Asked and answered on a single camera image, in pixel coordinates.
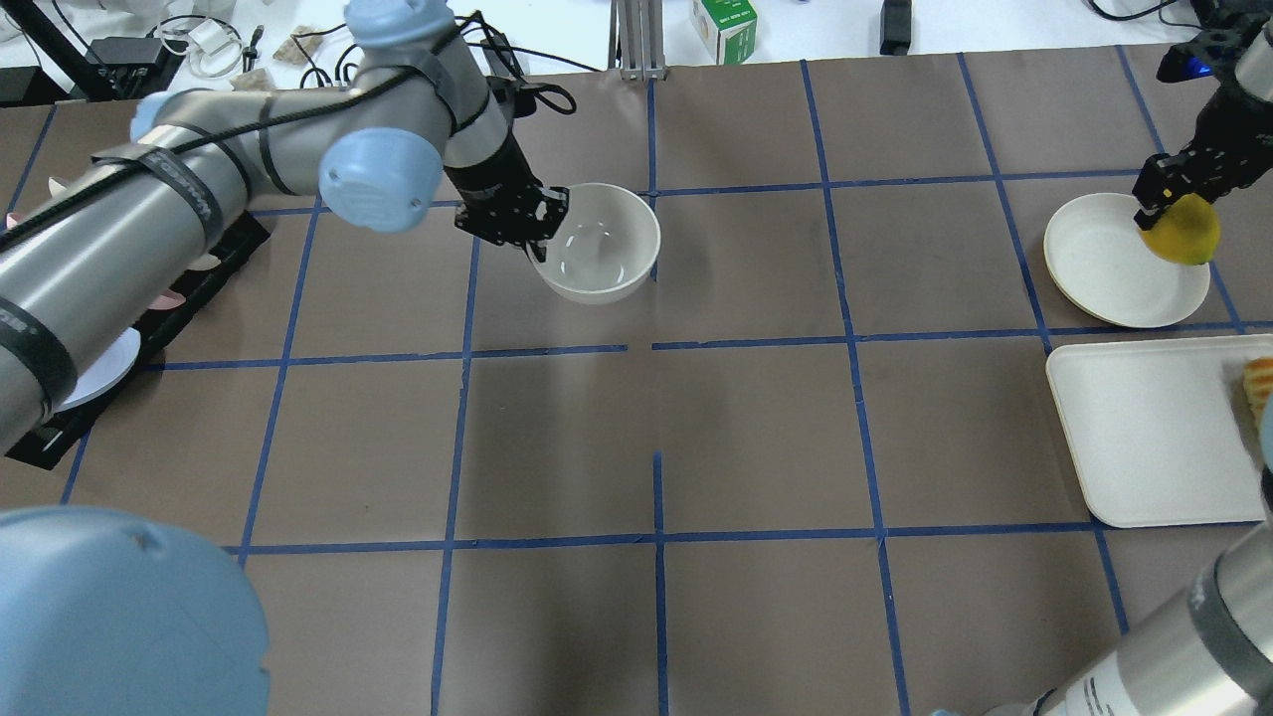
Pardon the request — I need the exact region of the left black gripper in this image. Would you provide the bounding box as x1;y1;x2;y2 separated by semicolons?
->
443;149;570;264

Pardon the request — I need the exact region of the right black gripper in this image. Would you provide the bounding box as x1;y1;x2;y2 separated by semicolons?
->
1132;94;1272;232

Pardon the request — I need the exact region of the yellow lemon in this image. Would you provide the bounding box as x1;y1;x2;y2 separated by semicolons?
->
1141;192;1222;265

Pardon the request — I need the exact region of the white ceramic bowl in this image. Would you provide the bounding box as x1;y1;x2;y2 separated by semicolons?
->
530;182;662;304

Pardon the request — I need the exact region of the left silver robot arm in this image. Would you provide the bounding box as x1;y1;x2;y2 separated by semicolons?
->
1;1;569;715

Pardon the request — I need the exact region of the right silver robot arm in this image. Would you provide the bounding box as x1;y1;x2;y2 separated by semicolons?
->
995;18;1270;715

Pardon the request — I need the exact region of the cream round plate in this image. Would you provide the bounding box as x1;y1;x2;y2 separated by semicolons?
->
1044;192;1212;329

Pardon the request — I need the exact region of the sliced yellow bread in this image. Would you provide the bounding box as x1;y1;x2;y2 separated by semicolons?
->
1240;355;1273;434

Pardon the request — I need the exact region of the cream rectangular tray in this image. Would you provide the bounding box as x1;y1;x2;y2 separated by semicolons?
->
1045;335;1270;527

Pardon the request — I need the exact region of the green white carton box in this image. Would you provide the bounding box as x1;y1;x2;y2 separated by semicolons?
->
687;1;759;68

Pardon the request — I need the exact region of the black power adapter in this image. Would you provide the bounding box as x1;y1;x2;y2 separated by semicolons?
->
878;0;913;56

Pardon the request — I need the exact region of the pink plate in rack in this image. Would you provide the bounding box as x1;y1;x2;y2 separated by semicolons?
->
146;289;186;311

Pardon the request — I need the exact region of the lavender plate in rack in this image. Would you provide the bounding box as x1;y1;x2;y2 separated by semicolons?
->
55;327;141;413

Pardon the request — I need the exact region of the black dish rack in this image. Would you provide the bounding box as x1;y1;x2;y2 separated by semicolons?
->
5;214;270;470

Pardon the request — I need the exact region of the aluminium frame post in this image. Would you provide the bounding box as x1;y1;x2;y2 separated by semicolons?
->
608;1;667;82

